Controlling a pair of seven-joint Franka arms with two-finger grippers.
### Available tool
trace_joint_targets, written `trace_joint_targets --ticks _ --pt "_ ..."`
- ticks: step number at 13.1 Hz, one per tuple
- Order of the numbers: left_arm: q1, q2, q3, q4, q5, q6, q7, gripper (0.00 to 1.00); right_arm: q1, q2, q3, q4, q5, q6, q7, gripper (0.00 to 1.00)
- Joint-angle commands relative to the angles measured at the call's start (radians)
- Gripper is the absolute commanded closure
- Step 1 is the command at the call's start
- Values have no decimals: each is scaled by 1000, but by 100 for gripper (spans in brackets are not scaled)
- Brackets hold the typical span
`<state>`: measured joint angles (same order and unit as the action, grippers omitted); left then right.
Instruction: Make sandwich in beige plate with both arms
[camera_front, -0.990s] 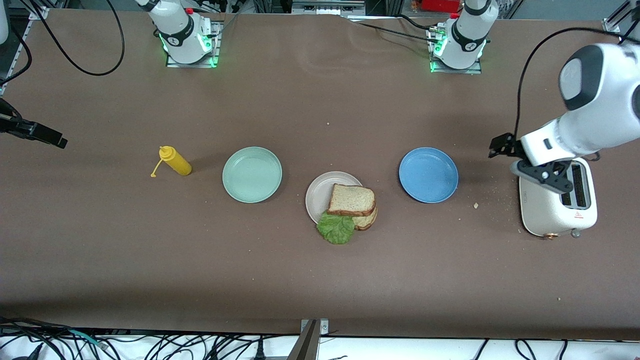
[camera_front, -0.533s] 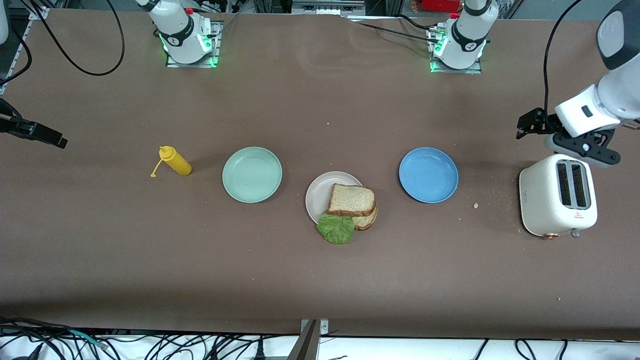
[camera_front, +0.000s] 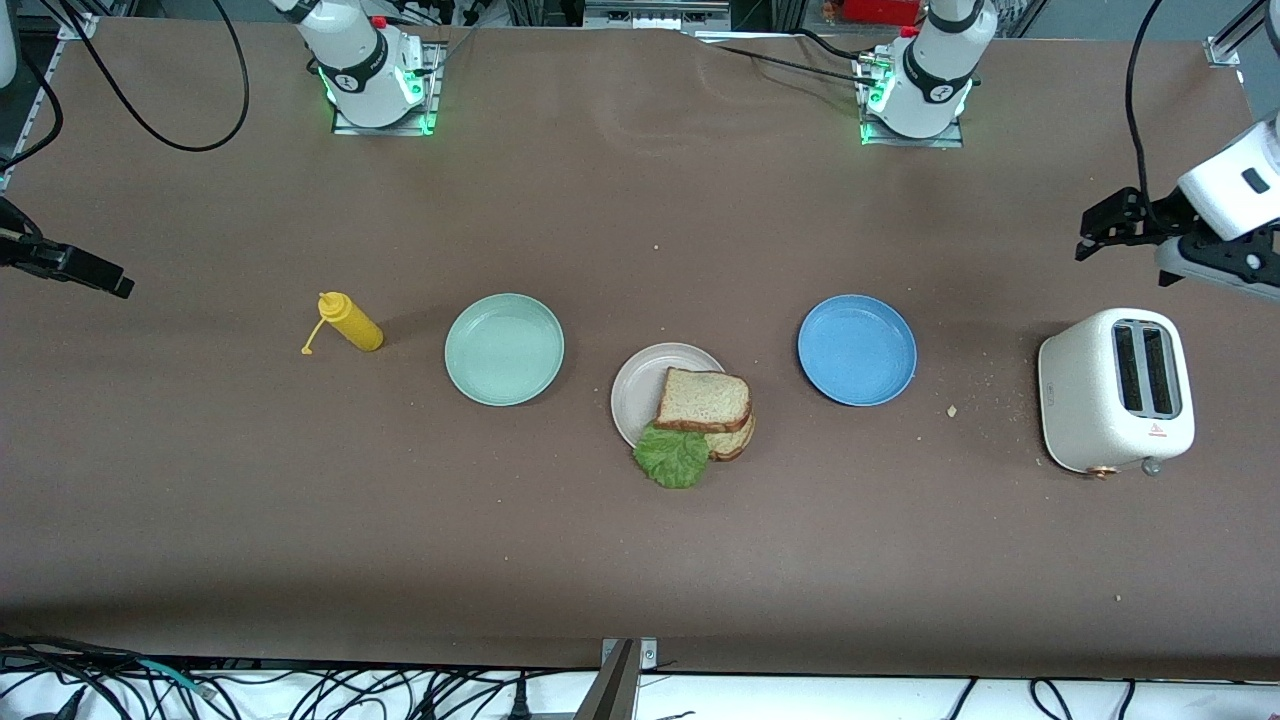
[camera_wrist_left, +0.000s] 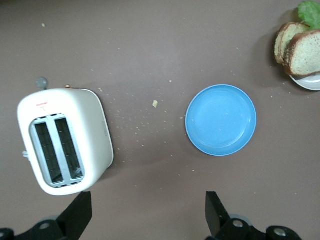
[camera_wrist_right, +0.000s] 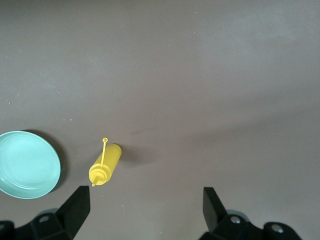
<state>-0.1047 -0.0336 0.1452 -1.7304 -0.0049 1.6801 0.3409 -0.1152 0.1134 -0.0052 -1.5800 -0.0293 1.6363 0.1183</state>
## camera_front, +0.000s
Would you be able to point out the black power plug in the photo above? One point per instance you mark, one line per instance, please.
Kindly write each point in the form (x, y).
(518, 705)

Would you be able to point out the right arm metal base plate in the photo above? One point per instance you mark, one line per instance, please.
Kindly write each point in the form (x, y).
(432, 100)

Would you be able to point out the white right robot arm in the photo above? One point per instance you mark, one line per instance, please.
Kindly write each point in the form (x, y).
(360, 70)

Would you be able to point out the red box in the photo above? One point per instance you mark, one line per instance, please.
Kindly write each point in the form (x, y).
(880, 10)

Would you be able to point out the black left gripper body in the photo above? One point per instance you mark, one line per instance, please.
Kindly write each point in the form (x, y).
(1150, 217)

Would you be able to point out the white two-slot toaster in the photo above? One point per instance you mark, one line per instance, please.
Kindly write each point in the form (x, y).
(1080, 400)

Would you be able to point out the grey metal bracket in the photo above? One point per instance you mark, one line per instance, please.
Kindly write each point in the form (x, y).
(650, 12)

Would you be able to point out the green lettuce leaf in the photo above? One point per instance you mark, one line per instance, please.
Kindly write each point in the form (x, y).
(672, 458)

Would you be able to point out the grey aluminium post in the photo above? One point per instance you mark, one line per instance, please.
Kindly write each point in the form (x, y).
(620, 690)

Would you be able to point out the aluminium frame corner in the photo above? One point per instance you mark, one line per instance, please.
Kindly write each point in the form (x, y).
(1235, 35)
(78, 18)

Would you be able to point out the blue round plate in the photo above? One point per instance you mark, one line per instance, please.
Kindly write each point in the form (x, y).
(857, 350)

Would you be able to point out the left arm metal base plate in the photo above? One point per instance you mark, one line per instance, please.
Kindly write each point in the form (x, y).
(915, 143)

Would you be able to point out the beige round plate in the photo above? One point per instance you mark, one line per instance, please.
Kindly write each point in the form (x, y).
(635, 390)

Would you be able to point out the yellow mustard squeeze bottle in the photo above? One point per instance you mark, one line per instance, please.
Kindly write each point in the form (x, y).
(355, 327)

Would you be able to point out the brown bread slice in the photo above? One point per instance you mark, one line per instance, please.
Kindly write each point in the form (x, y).
(705, 400)
(738, 438)

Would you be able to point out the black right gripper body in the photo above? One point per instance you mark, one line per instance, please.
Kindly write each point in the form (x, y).
(30, 252)

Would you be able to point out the mint green round plate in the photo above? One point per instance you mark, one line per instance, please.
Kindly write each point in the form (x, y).
(505, 350)

